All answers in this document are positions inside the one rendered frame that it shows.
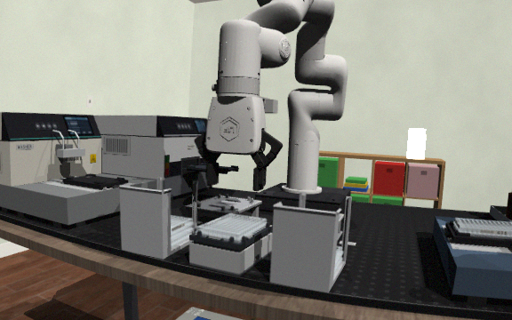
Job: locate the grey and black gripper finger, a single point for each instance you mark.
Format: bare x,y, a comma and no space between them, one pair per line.
262,161
212,168

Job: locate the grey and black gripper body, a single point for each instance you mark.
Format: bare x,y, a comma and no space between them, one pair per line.
234,124

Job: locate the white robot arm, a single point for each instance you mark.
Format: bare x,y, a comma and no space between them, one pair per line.
255,41

